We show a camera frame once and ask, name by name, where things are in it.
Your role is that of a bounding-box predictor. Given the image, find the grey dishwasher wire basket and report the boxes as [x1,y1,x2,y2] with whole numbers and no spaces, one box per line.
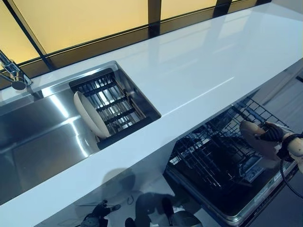
[227,97,290,134]

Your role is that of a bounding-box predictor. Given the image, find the chrome kitchen faucet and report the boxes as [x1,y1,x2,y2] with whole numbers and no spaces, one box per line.
[0,49,34,91]

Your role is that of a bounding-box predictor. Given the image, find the yellow window with dark frame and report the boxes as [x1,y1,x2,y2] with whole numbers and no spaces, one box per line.
[0,0,273,80]

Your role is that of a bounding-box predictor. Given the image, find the black sink dish rack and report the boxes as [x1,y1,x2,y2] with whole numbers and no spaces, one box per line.
[69,68,160,150]

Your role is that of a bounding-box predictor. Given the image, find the black pull-out dishwasher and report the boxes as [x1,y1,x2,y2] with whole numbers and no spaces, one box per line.
[164,94,303,226]

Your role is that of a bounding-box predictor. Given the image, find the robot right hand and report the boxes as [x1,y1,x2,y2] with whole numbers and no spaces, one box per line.
[254,122,291,144]

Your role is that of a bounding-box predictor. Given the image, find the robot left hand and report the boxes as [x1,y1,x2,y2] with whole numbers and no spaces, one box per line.
[82,200,121,227]

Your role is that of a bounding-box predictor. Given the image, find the black dishwasher wire rack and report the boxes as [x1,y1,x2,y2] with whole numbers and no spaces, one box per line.
[169,131,268,189]

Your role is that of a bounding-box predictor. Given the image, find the beige round plate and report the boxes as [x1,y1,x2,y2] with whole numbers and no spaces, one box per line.
[73,91,111,139]
[239,121,281,161]

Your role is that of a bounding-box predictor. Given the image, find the stainless steel sink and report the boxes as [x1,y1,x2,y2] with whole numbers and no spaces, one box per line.
[0,60,162,206]

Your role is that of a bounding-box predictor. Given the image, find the white cabinet door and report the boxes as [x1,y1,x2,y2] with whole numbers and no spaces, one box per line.
[71,139,180,209]

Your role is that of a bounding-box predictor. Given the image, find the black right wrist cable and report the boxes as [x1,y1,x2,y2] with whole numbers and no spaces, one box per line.
[280,155,303,197]

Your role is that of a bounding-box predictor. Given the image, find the white dishwasher cutlery tray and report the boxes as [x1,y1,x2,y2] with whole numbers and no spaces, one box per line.
[240,158,265,183]

